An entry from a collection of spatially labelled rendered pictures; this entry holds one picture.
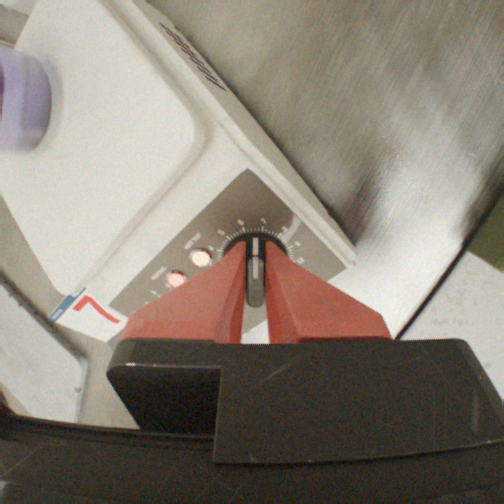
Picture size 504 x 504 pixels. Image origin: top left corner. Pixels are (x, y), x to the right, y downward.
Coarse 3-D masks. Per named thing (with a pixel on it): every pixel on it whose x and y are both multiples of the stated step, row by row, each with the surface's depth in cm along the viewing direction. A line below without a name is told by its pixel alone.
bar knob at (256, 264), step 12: (240, 240) 13; (252, 240) 13; (264, 240) 13; (276, 240) 13; (252, 252) 12; (264, 252) 12; (252, 264) 12; (264, 264) 12; (252, 276) 12; (264, 276) 12; (252, 288) 13; (264, 288) 13; (252, 300) 13; (264, 300) 13
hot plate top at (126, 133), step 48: (48, 0) 10; (96, 0) 10; (48, 48) 11; (96, 48) 10; (144, 48) 10; (96, 96) 11; (144, 96) 10; (96, 144) 11; (144, 144) 10; (192, 144) 10; (48, 192) 13; (96, 192) 12; (144, 192) 11; (48, 240) 14; (96, 240) 12
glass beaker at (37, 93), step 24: (0, 48) 9; (24, 48) 10; (0, 72) 9; (24, 72) 9; (48, 72) 10; (0, 96) 9; (24, 96) 10; (48, 96) 10; (0, 120) 9; (24, 120) 10; (48, 120) 11; (0, 144) 10; (24, 144) 11; (48, 144) 12
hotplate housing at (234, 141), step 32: (128, 0) 12; (160, 32) 12; (160, 64) 11; (192, 64) 12; (192, 96) 11; (224, 96) 13; (224, 128) 11; (256, 128) 14; (224, 160) 11; (256, 160) 12; (192, 192) 12; (288, 192) 12; (160, 224) 13; (320, 224) 13; (128, 256) 14; (352, 256) 14; (96, 288) 16
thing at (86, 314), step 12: (84, 300) 22; (96, 300) 22; (72, 312) 23; (84, 312) 23; (96, 312) 23; (108, 312) 23; (72, 324) 24; (84, 324) 24; (96, 324) 24; (108, 324) 24; (96, 336) 26
